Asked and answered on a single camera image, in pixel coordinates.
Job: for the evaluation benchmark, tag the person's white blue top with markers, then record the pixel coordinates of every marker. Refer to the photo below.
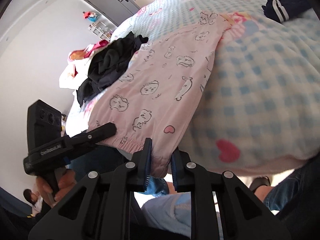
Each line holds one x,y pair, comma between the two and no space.
165,210

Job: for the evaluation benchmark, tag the black garment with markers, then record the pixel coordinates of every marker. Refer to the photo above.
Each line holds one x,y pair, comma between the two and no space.
107,62

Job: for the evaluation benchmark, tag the person's left jeans leg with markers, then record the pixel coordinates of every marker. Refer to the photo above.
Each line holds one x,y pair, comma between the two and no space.
156,186

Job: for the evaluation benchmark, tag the navy white striped garment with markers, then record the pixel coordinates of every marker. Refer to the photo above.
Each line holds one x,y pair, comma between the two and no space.
275,7

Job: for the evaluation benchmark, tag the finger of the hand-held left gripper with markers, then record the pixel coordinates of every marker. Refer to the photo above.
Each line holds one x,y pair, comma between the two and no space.
100,133

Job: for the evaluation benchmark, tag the blue checked cartoon blanket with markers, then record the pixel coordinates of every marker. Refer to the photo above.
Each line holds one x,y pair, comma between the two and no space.
262,80

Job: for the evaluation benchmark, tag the person's right jeans leg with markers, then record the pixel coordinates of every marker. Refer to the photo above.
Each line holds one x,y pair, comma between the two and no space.
287,192

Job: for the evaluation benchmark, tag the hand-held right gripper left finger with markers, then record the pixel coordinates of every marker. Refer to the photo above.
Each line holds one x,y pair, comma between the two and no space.
147,165

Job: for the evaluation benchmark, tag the black slipper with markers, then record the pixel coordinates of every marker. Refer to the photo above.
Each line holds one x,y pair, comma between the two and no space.
260,182

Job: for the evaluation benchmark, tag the pink garment orange lining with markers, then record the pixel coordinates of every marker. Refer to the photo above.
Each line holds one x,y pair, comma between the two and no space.
75,55

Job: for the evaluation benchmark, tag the person's jeans leg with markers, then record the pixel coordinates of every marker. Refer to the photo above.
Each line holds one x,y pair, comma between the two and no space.
287,192
156,186

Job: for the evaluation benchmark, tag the pink cartoon print pants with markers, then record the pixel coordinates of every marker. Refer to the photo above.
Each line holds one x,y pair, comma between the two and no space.
162,80

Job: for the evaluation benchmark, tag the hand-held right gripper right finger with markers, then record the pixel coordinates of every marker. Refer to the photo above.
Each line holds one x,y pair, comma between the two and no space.
175,172

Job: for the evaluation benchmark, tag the red blue plush toy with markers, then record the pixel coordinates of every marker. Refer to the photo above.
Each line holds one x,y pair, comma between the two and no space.
90,16

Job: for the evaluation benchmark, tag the cream garment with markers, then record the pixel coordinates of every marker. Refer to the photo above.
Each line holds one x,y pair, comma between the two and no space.
68,75

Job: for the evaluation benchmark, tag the grey door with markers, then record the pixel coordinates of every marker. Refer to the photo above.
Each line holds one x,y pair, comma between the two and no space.
112,0

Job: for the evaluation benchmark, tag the person's left hand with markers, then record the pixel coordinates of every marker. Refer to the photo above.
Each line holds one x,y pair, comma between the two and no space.
66,178

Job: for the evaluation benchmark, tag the hot pink garment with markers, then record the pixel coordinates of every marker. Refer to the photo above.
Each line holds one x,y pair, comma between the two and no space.
96,45

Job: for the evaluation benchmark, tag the dark navy garment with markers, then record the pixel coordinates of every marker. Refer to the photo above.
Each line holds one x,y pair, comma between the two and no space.
141,40

